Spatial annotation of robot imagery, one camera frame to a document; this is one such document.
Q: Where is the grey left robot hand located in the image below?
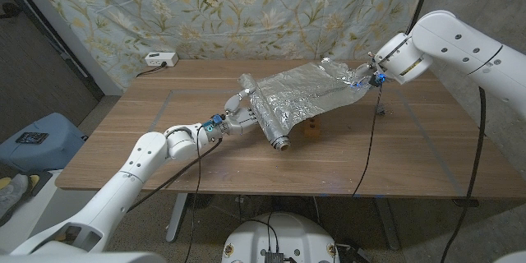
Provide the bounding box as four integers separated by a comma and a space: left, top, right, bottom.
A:
221, 88, 260, 136

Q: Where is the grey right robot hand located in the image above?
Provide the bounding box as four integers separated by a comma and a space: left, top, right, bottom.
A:
351, 62, 381, 90

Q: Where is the aluminum foil roll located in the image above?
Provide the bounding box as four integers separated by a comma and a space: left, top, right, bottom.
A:
238, 57, 373, 152

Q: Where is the orange three-hole brick block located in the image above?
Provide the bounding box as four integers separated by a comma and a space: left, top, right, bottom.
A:
302, 117, 321, 137

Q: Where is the black backdrop stand pole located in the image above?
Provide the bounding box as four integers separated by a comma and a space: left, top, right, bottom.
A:
404, 0, 436, 36

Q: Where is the white power strip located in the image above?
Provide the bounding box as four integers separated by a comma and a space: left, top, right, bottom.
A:
144, 52, 180, 68

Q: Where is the floral printed backdrop cloth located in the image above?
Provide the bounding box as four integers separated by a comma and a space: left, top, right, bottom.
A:
24, 0, 432, 91

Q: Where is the white table leg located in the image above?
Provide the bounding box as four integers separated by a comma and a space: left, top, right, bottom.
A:
166, 192, 188, 242
373, 196, 400, 251

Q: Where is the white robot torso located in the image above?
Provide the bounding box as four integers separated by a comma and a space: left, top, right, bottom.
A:
220, 212, 341, 263

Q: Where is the blue-grey storage box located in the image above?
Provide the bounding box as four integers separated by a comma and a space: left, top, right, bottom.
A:
0, 112, 88, 173

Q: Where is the black device with screen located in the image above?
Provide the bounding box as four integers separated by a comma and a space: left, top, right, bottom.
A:
15, 131, 49, 145

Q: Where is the black mat with yellow footprints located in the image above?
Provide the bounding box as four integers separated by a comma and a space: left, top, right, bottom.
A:
0, 170, 53, 196

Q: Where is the grey sneaker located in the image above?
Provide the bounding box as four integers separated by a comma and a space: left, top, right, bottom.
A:
0, 173, 30, 219

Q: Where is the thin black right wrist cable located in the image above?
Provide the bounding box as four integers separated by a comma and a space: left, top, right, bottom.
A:
351, 84, 383, 198

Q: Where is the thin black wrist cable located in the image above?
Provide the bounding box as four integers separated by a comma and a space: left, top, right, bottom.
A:
351, 84, 383, 198
182, 125, 206, 263

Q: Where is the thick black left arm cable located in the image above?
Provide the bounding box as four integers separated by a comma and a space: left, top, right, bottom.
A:
127, 137, 223, 213

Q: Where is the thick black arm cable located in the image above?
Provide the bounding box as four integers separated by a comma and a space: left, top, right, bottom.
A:
439, 85, 488, 263
127, 137, 223, 213

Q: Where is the thin black left wrist cable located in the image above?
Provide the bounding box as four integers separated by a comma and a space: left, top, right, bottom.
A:
182, 125, 206, 263

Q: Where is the black power strip cord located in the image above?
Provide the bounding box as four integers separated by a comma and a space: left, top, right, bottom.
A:
135, 62, 168, 78

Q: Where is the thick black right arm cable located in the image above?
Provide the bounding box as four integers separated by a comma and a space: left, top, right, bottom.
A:
439, 85, 488, 263

